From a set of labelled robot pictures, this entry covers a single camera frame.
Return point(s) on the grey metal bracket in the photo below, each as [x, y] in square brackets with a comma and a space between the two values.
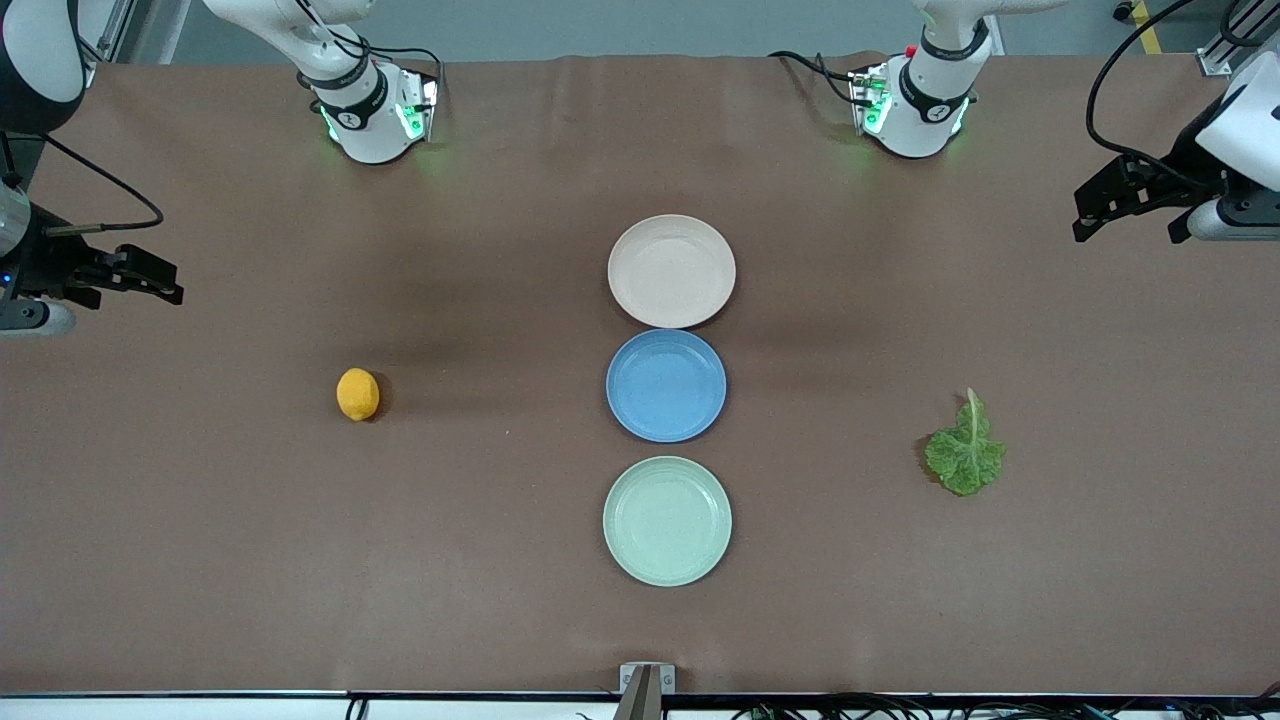
[628, 677]

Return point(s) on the green lettuce leaf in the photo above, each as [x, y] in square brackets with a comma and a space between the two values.
[965, 455]

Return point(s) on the blue round plate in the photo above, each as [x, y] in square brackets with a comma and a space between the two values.
[666, 386]

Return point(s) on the black caster wheel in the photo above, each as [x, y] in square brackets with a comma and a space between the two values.
[1124, 9]

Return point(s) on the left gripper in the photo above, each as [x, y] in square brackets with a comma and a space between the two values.
[1178, 162]

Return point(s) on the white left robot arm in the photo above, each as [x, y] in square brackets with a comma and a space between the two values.
[925, 110]

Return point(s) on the grey metal beam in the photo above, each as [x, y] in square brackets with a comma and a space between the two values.
[645, 700]

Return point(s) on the white table edge rail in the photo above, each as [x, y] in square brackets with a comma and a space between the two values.
[150, 708]

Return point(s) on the brown table cover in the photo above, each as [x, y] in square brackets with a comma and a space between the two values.
[300, 550]

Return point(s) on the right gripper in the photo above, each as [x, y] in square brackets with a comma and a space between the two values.
[48, 262]

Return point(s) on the green round plate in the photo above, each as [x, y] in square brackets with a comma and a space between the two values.
[667, 521]

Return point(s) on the aluminium frame profile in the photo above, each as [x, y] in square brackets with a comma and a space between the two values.
[100, 40]
[1225, 50]

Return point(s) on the yellow lemon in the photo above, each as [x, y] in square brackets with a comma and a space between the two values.
[358, 394]

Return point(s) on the pink round plate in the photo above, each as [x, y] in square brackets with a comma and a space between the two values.
[671, 271]

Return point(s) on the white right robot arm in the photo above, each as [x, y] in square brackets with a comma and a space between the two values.
[365, 120]

